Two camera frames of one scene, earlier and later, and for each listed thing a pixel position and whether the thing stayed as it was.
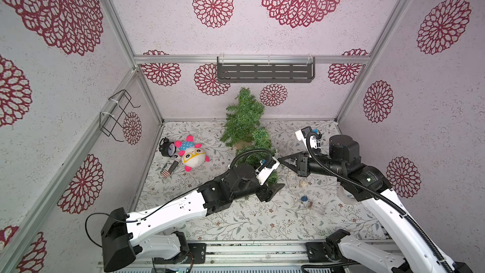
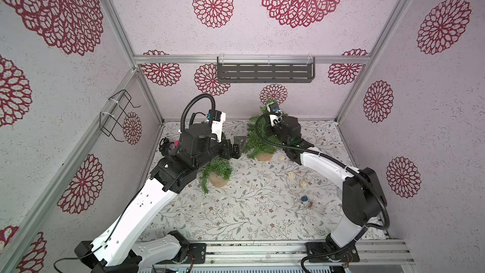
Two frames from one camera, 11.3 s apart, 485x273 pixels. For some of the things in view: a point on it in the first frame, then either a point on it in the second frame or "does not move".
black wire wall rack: (112, 121) does not move
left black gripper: (268, 192) → (229, 153)
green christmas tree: (243, 115) → (258, 142)
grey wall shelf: (265, 69) does not move
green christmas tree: (261, 140) → (218, 172)
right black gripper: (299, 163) → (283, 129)
